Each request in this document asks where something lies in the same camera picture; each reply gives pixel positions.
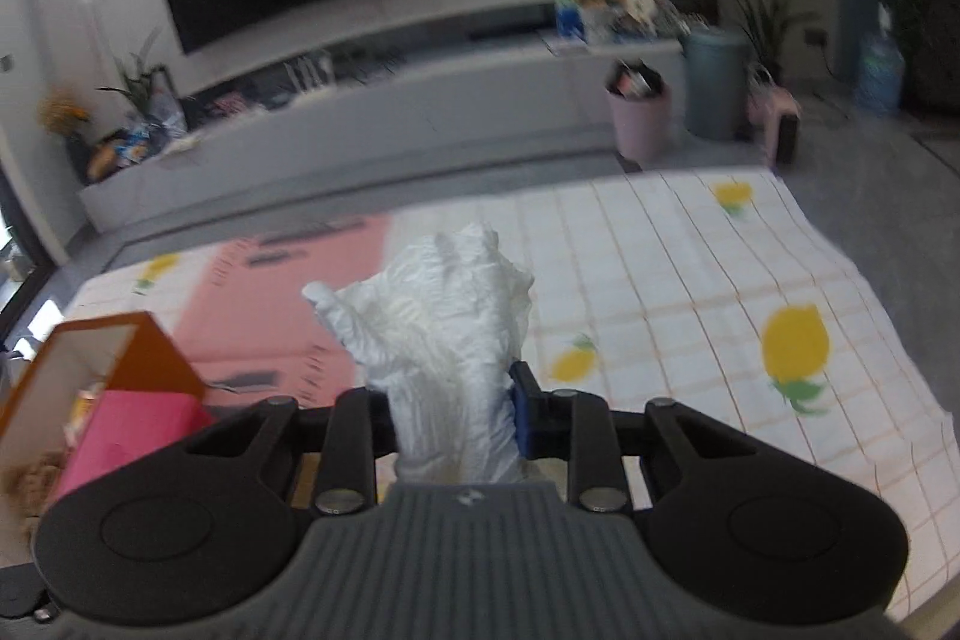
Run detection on white marble television cabinet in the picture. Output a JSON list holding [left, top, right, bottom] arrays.
[[79, 36, 687, 232]]

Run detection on lemon print checked tablecloth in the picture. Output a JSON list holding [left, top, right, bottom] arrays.
[[64, 171, 953, 626]]

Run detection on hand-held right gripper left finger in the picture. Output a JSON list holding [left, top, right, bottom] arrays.
[[184, 387, 398, 518]]

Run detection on colourful printed box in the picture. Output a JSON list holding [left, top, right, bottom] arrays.
[[555, 0, 653, 41]]

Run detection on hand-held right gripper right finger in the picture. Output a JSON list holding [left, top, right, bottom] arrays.
[[508, 361, 745, 513]]

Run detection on pink mat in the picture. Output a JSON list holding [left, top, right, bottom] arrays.
[[176, 212, 398, 401]]

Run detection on white router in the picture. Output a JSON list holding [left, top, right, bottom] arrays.
[[285, 51, 335, 97]]

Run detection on orange cardboard box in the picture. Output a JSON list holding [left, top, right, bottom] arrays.
[[0, 312, 207, 513]]

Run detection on blue water bottle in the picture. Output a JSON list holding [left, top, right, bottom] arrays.
[[855, 6, 906, 116]]

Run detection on small yellow soft item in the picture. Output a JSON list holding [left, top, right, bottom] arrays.
[[67, 385, 102, 438]]

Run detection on white crinkled cloth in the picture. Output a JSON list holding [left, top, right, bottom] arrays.
[[301, 222, 535, 483]]

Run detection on grey trash can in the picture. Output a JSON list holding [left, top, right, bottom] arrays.
[[682, 29, 751, 140]]

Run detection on red cloth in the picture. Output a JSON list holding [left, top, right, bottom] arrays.
[[49, 389, 218, 506]]

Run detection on green leafy plant in vase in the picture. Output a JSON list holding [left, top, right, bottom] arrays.
[[97, 29, 177, 124]]

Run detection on pile of snack bags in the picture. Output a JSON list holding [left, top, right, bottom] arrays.
[[86, 119, 188, 176]]

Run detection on potted spiky plant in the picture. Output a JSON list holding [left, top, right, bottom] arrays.
[[701, 0, 818, 86]]

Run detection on pink waste bin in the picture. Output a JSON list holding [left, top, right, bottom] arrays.
[[606, 61, 672, 161]]

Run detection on yellow dried flowers in vase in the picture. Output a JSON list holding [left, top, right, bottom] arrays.
[[37, 89, 95, 184]]

